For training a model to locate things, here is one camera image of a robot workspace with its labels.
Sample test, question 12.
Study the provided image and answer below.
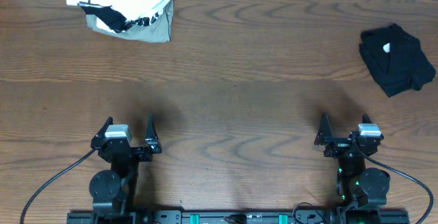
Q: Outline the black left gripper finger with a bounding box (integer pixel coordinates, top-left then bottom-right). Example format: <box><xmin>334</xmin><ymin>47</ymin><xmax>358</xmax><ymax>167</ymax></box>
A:
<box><xmin>94</xmin><ymin>116</ymin><xmax>113</xmax><ymax>140</ymax></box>
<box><xmin>145</xmin><ymin>115</ymin><xmax>162</xmax><ymax>153</ymax></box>

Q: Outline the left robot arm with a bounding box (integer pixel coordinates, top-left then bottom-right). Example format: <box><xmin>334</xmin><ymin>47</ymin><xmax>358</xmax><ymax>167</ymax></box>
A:
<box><xmin>89</xmin><ymin>117</ymin><xmax>162</xmax><ymax>223</ymax></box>

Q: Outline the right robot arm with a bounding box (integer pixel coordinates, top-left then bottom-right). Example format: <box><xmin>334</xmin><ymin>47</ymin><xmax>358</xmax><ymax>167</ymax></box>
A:
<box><xmin>314</xmin><ymin>114</ymin><xmax>390</xmax><ymax>223</ymax></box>

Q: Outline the black garment right side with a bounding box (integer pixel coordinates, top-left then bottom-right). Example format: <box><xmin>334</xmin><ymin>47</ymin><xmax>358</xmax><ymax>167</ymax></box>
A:
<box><xmin>359</xmin><ymin>23</ymin><xmax>437</xmax><ymax>97</ymax></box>

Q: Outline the black folded garment on pile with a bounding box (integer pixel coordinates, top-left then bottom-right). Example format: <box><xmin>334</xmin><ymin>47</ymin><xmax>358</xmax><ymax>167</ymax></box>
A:
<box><xmin>81</xmin><ymin>6</ymin><xmax>131</xmax><ymax>33</ymax></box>

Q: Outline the white black-print garment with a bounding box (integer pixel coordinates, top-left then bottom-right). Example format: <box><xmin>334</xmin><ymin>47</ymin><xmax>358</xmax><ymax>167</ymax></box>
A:
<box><xmin>93</xmin><ymin>10</ymin><xmax>164</xmax><ymax>34</ymax></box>

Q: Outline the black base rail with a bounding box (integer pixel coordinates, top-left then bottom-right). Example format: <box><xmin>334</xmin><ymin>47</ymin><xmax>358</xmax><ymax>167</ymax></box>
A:
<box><xmin>66</xmin><ymin>208</ymin><xmax>410</xmax><ymax>224</ymax></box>

